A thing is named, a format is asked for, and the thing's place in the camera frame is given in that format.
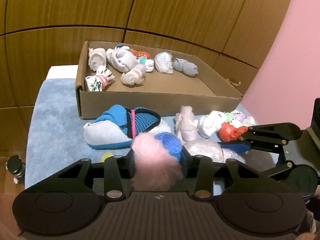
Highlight white grey sock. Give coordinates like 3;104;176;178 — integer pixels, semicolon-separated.
88;47;107;72

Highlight brown cardboard box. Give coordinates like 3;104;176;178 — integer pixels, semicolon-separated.
75;41;242;119

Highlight white ribbed rolled sock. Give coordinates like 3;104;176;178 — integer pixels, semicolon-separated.
154;51;173;74

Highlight teal white rolled sock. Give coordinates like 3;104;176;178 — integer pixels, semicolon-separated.
138;56;155;73

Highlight pink fluffy pompom slipper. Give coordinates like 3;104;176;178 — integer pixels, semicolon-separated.
131;133;183;191

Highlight red green sock bundle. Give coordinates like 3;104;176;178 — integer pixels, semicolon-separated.
130;49;151;59

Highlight white green patterned sock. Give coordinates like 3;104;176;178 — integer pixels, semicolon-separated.
85;65;115;92

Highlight white mattress corner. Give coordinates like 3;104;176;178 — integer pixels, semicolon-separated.
46;65;78;80

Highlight white blue rolled sock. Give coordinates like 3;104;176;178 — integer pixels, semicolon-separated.
106;46;138;73

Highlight wooden wardrobe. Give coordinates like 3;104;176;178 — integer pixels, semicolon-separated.
1;0;291;157

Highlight blue white mesh slipper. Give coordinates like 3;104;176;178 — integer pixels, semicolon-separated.
84;105;171;150

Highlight red orange sock bundle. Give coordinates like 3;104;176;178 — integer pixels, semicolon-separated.
218;122;248;142

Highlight black bottle on floor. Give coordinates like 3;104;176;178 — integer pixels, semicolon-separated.
5;155;25;185

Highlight pale pink rolled sock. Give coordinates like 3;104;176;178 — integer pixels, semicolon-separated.
120;64;146;86

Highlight light blue blanket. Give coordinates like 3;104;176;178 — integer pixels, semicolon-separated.
24;78;280;196

